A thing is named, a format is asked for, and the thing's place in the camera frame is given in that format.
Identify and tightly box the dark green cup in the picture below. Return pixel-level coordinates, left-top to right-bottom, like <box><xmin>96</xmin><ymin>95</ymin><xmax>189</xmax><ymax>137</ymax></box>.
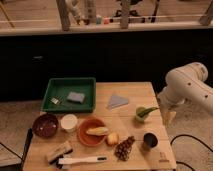
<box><xmin>142</xmin><ymin>133</ymin><xmax>158</xmax><ymax>151</ymax></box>

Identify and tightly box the white black-tipped brush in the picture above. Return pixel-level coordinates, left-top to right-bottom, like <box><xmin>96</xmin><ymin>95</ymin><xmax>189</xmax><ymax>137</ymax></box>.
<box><xmin>59</xmin><ymin>156</ymin><xmax>107</xmax><ymax>165</ymax></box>

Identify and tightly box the grey sponge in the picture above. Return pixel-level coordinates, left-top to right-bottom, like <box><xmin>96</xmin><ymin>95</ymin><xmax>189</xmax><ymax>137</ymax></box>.
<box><xmin>67</xmin><ymin>92</ymin><xmax>85</xmax><ymax>103</ymax></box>

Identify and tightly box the dark red bowl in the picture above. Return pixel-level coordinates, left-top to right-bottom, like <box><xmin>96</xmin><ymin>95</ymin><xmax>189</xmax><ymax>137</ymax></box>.
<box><xmin>32</xmin><ymin>114</ymin><xmax>58</xmax><ymax>138</ymax></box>

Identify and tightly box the yellow apple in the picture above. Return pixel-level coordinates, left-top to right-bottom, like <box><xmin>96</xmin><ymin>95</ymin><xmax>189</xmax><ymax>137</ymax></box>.
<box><xmin>106</xmin><ymin>132</ymin><xmax>119</xmax><ymax>146</ymax></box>

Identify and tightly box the green plastic tray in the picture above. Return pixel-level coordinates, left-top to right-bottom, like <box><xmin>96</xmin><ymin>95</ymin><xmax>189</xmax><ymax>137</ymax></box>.
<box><xmin>41</xmin><ymin>77</ymin><xmax>96</xmax><ymax>113</ymax></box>

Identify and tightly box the orange plate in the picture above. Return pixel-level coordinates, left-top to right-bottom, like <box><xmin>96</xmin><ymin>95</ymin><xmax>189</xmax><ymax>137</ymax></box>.
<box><xmin>77</xmin><ymin>118</ymin><xmax>109</xmax><ymax>147</ymax></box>

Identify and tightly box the black cable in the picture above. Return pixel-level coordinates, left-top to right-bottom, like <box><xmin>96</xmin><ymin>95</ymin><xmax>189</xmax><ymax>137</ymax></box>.
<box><xmin>170</xmin><ymin>133</ymin><xmax>213</xmax><ymax>171</ymax></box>

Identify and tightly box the purple grape bunch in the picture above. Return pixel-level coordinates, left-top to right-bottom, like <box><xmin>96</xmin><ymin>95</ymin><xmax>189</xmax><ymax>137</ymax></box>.
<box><xmin>114</xmin><ymin>136</ymin><xmax>135</xmax><ymax>161</ymax></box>

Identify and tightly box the grey-blue towel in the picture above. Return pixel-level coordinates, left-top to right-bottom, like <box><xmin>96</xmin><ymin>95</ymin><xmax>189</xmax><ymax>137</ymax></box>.
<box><xmin>107</xmin><ymin>94</ymin><xmax>129</xmax><ymax>109</ymax></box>

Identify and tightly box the light green cup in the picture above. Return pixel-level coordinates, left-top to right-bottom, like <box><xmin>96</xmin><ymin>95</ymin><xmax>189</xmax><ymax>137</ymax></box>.
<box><xmin>135</xmin><ymin>107</ymin><xmax>148</xmax><ymax>122</ymax></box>

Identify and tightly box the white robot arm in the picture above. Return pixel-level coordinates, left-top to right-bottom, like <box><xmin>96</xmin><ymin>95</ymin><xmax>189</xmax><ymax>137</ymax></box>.
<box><xmin>157</xmin><ymin>62</ymin><xmax>213</xmax><ymax>126</ymax></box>

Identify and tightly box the yellow corn cob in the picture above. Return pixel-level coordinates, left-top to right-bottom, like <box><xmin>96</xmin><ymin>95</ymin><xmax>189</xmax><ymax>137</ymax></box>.
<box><xmin>86</xmin><ymin>127</ymin><xmax>109</xmax><ymax>136</ymax></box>

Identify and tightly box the white cup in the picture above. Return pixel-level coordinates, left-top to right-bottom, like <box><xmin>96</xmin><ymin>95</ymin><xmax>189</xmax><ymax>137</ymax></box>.
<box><xmin>60</xmin><ymin>114</ymin><xmax>78</xmax><ymax>133</ymax></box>

